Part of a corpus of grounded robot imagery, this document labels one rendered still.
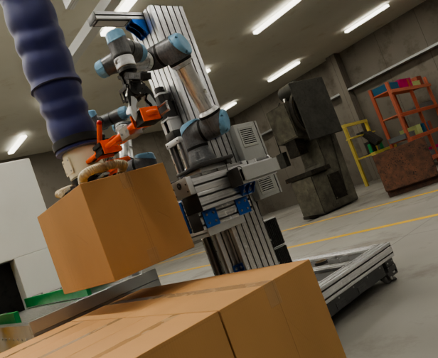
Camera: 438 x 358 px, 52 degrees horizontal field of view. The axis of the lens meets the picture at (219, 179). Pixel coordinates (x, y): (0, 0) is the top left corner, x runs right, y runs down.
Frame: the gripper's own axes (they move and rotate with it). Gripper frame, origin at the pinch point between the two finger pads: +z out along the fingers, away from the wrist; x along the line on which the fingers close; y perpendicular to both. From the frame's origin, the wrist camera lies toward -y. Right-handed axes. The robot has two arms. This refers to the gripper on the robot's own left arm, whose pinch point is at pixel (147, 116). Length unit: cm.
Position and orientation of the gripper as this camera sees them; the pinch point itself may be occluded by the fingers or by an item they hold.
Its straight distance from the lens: 168.6
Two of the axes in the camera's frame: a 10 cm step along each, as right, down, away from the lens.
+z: 3.4, 9.4, -0.8
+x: -7.2, 2.1, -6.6
